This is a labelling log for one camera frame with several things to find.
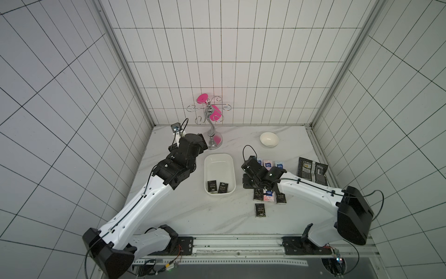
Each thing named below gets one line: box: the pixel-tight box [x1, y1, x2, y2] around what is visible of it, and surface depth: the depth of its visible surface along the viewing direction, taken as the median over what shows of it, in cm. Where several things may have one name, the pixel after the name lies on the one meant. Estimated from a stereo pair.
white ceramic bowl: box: [259, 131, 280, 148], surface depth 109 cm
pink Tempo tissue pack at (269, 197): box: [263, 190, 275, 202], surface depth 86 cm
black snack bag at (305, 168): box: [297, 156, 313, 182], surface depth 99 cm
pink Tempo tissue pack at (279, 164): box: [274, 161, 284, 170], surface depth 99 cm
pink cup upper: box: [196, 93, 209, 105], surface depth 97 cm
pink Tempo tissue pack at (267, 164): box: [262, 159, 273, 171], surface depth 99 cm
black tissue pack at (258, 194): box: [253, 188, 264, 202], surface depth 87 cm
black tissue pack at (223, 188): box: [217, 181, 229, 194], surface depth 89 cm
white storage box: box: [203, 153, 237, 196], surface depth 97 cm
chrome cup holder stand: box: [186, 95, 232, 150], surface depth 94 cm
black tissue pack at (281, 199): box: [276, 192, 287, 205], surface depth 87 cm
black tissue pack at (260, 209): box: [254, 203, 266, 217], surface depth 83 cm
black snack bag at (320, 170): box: [314, 162, 329, 187], surface depth 97 cm
